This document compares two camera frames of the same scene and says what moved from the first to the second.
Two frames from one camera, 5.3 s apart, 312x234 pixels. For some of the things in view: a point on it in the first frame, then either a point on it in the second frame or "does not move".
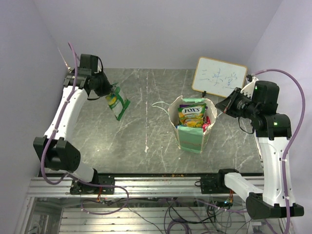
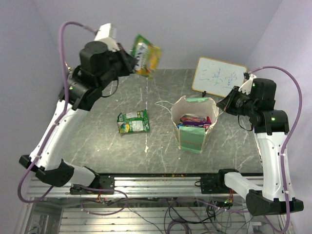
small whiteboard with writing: x=218 y=78 does not move
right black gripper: x=226 y=105 does not move
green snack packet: x=116 y=103 to x=133 y=122
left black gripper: x=107 y=89 to x=130 y=63
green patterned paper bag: x=190 y=139 does not move
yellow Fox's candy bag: x=192 y=116 to x=149 y=56
